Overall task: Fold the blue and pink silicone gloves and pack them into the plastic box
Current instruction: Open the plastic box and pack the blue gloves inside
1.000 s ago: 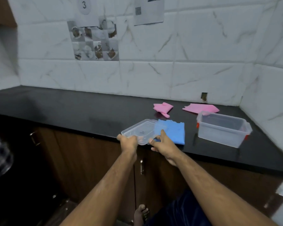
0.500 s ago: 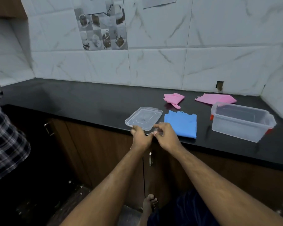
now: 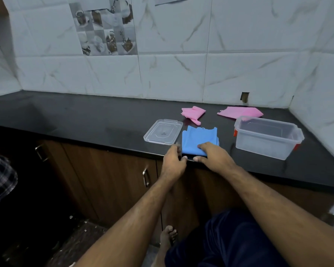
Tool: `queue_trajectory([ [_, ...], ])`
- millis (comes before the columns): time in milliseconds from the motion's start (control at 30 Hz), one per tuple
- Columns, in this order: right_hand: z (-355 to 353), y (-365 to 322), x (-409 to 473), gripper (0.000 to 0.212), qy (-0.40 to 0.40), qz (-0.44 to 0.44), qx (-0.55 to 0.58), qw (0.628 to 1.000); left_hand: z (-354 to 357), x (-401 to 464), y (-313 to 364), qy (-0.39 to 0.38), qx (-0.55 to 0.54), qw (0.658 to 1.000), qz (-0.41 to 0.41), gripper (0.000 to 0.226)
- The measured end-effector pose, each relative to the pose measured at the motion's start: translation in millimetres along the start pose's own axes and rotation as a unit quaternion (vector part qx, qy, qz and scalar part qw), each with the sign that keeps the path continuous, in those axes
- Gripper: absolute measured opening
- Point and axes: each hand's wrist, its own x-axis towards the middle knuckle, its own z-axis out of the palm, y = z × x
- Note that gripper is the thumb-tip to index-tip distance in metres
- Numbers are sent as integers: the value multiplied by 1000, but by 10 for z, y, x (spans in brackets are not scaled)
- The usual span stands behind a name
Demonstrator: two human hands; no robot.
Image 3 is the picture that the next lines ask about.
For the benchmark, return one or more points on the dark blue shorts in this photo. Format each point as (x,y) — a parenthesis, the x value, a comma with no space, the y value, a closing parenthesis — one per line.
(228,241)

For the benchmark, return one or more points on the person's right forearm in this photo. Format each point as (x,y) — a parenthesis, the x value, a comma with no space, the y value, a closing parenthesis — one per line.
(281,214)

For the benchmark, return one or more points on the pink folded cloth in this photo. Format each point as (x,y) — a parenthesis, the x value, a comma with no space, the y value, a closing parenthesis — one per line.
(240,112)

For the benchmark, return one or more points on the checked fabric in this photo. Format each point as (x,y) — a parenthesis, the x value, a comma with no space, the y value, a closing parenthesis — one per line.
(0,177)

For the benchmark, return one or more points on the person's right thumb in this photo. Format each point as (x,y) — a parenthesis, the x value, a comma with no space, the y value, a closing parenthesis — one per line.
(197,159)

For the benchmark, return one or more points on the blue cloth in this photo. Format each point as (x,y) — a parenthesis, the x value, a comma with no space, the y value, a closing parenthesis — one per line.
(196,137)

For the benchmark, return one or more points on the person's left thumb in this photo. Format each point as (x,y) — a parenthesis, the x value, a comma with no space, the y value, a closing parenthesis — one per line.
(184,158)

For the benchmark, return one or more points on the person's left hand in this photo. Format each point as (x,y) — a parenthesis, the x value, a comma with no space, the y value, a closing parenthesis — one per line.
(170,164)

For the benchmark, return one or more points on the brown wooden cabinet door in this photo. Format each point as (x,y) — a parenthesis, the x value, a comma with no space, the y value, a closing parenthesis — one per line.
(64,175)
(114,180)
(203,189)

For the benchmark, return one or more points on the pink rubber glove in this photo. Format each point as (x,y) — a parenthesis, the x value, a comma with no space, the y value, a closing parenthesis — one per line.
(194,112)

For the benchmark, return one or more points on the clear plastic lid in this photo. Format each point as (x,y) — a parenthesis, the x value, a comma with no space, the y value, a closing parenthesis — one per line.
(163,131)

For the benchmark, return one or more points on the person's left forearm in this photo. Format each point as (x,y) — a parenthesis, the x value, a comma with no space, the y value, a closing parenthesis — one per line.
(128,219)

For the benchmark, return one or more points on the person's right hand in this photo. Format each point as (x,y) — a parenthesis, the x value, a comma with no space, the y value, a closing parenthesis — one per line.
(217,158)

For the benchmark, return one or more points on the person's bare foot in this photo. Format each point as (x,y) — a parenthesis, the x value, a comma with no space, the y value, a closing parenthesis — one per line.
(165,241)

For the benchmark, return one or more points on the clear container with red latches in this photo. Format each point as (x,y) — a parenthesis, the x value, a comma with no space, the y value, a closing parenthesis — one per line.
(268,139)

